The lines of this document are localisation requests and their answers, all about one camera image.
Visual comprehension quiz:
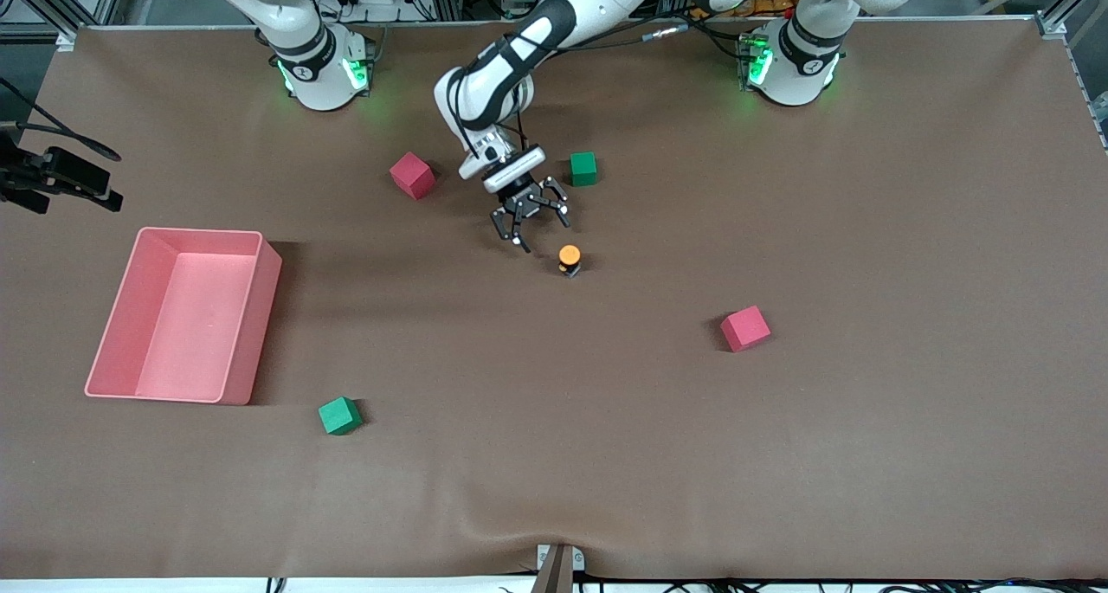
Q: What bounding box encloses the pink foam cube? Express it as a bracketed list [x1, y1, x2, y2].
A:
[389, 151, 436, 201]
[720, 306, 771, 353]

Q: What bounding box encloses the pink plastic bin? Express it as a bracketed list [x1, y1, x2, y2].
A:
[84, 227, 283, 404]

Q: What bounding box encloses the brown table mat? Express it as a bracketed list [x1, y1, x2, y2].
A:
[0, 20, 1108, 581]

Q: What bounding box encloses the orange bag pile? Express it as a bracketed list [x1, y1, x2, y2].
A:
[691, 0, 797, 20]

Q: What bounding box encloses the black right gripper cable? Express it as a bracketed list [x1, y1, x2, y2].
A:
[0, 78, 122, 163]

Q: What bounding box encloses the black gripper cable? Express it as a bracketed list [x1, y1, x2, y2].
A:
[450, 17, 754, 157]
[0, 78, 122, 163]

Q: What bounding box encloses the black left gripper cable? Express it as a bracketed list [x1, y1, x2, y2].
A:
[450, 17, 754, 157]

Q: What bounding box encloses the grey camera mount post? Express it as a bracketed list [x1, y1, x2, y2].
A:
[530, 543, 586, 593]

